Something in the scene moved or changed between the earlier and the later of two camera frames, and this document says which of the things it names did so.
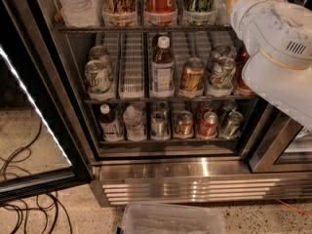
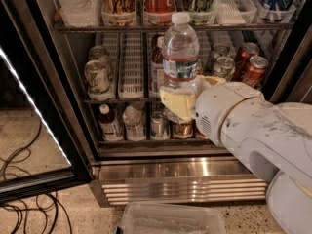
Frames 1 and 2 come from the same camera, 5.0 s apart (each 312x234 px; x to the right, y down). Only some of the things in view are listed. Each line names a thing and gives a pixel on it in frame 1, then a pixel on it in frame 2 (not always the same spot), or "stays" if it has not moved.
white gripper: [274, 28] to [218, 107]
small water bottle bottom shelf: [133, 119] stays
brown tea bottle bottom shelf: [108, 123] stays
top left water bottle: [81, 4] stays
